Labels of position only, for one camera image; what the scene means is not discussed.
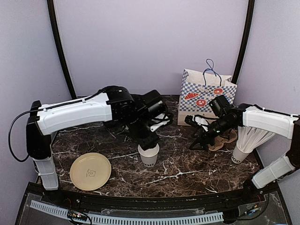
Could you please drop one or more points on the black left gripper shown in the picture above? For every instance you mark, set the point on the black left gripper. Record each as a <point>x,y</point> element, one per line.
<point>151,141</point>

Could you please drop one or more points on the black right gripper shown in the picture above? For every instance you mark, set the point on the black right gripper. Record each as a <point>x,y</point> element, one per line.
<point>200,139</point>

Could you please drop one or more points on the brown cardboard cup carrier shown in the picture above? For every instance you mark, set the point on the brown cardboard cup carrier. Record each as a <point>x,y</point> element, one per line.
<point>228,136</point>

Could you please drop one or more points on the blue checkered paper bag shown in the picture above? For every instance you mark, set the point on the blue checkered paper bag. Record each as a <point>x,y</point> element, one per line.
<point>199,88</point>

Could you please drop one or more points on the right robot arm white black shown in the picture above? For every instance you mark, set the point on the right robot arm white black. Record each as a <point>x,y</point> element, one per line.
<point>255,125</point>

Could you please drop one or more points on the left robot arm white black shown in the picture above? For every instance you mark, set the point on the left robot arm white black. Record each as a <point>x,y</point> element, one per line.
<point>141,114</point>

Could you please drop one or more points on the white cup holding straws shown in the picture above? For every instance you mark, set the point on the white cup holding straws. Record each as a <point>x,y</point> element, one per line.
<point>238,155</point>

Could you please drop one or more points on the paper wrapped straws bundle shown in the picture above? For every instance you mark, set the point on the paper wrapped straws bundle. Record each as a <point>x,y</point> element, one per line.
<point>250,138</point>

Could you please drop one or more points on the cream yellow plate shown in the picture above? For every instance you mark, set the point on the cream yellow plate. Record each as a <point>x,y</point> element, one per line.
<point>90,171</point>

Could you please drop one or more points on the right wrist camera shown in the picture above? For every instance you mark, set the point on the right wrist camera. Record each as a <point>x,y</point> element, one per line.
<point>197,121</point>

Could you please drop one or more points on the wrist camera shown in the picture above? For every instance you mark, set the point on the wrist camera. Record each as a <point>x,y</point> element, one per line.
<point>197,121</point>
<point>161,120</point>

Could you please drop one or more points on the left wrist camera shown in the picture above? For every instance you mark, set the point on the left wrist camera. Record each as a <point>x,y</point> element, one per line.
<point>161,120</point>

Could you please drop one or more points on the black front table rail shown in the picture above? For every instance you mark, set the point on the black front table rail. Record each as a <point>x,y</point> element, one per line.
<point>84,201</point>

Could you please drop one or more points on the right black frame post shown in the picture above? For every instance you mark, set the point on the right black frame post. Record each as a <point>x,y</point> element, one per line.
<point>244,40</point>

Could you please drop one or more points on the black frame post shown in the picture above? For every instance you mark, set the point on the black frame post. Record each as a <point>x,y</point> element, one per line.
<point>244,40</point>
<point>59,48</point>

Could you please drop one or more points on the white perforated cable duct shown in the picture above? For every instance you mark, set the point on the white perforated cable duct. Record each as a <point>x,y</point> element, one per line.
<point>126,217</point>

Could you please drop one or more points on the left black frame post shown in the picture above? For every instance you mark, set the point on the left black frame post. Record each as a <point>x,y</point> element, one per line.
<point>59,48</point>

